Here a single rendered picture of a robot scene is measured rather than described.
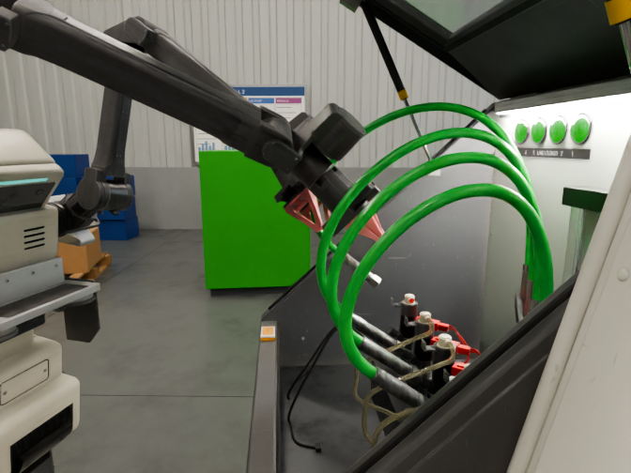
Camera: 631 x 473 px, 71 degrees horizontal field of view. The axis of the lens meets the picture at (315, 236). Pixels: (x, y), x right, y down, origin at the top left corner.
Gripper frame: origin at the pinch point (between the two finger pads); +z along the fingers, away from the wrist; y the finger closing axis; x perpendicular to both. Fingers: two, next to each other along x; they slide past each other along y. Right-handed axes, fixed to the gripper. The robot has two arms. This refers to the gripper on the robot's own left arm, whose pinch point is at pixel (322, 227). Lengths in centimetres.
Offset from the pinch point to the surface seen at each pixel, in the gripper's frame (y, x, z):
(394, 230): -26.3, -20.7, 18.3
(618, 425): -32, -28, 40
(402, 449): -30.4, -11.5, 35.9
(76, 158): 232, 400, -447
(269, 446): -20.8, 13.6, 29.1
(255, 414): -16.7, 17.8, 23.9
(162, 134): 349, 343, -475
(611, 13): -26, -46, 16
